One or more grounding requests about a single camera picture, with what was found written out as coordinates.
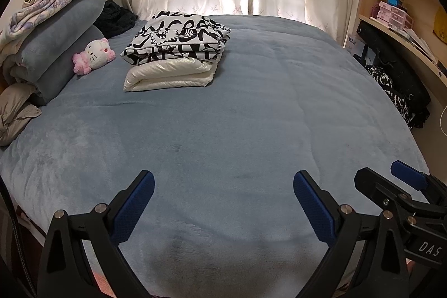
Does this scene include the black white graffiti jacket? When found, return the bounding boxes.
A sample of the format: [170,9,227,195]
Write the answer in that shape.
[120,11,231,66]

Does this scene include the black white patterned hanging garment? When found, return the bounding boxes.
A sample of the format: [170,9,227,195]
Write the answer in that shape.
[357,20,431,128]

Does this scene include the white cardboard box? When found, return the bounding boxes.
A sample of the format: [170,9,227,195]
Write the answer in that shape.
[345,33,367,63]

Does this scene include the cream shiny puffer jacket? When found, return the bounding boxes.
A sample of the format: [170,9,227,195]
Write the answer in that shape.
[123,53,222,92]

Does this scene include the grey beige cloth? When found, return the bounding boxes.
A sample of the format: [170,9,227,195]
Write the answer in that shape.
[0,83,42,147]

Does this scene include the pink drawer organizer box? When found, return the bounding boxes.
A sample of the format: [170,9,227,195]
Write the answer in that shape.
[370,1,414,30]

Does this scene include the pink white cat plush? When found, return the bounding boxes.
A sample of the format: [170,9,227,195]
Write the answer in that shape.
[72,39,116,76]

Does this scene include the wooden curved shelf unit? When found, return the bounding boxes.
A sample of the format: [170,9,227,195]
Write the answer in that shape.
[358,0,446,94]

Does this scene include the black fluffy garment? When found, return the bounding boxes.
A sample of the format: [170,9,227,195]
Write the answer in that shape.
[94,0,138,39]

